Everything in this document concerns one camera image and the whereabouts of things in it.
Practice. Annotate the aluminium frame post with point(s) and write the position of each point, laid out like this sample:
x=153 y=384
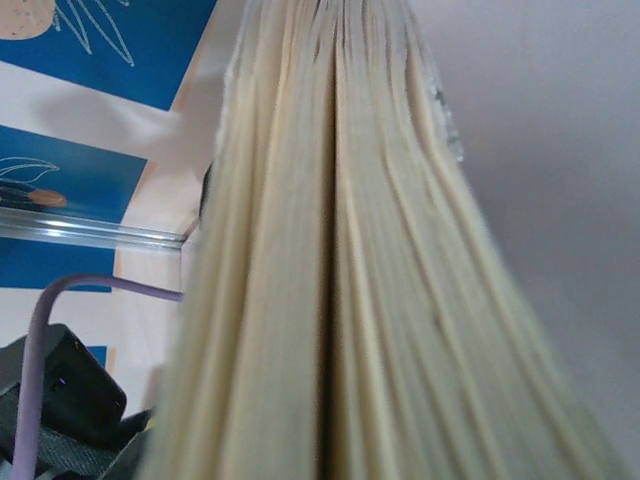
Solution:
x=100 y=232

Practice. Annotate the black backpack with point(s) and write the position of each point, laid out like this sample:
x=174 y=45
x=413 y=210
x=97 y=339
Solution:
x=90 y=450

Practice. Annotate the dark blue book yellow label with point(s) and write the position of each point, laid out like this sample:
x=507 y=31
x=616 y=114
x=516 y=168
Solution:
x=350 y=250

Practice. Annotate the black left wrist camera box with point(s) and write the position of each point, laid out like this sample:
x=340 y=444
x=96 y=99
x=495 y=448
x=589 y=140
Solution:
x=75 y=380

